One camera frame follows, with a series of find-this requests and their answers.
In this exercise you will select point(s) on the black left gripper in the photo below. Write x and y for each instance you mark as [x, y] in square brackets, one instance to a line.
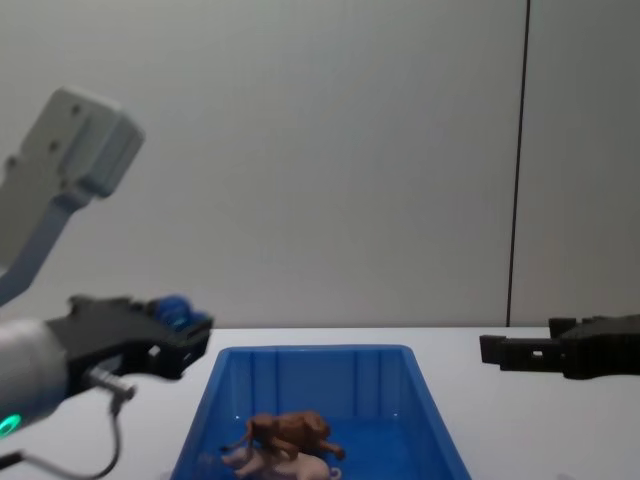
[95, 340]

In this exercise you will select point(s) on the pink toy pig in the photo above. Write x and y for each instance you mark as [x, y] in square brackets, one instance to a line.
[280, 466]

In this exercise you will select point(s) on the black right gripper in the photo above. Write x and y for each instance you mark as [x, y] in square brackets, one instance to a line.
[607, 350]

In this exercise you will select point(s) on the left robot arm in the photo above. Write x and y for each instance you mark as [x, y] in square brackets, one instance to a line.
[30, 360]

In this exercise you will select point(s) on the white table cloth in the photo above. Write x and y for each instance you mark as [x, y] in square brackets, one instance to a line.
[525, 430]

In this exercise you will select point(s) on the blue plastic bin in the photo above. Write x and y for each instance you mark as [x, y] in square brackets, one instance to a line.
[320, 385]

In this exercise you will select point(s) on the brown toy lion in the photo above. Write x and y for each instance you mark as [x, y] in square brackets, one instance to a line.
[295, 431]

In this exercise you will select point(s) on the small blue toy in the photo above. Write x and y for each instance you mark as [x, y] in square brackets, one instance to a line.
[175, 310]

